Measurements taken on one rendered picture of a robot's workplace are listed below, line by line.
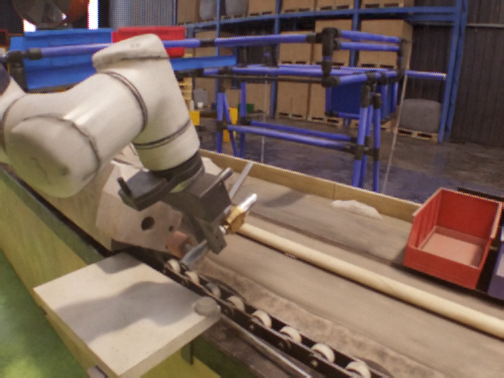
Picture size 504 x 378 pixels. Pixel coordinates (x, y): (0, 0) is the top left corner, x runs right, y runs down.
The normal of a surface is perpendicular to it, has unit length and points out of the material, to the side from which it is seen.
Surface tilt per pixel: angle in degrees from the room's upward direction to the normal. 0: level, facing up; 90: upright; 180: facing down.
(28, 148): 108
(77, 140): 73
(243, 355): 0
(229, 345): 0
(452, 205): 88
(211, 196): 90
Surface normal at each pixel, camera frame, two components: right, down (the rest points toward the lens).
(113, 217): -0.60, -0.11
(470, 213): -0.66, 0.18
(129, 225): 0.76, 0.24
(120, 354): 0.04, -0.95
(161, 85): 0.90, 0.05
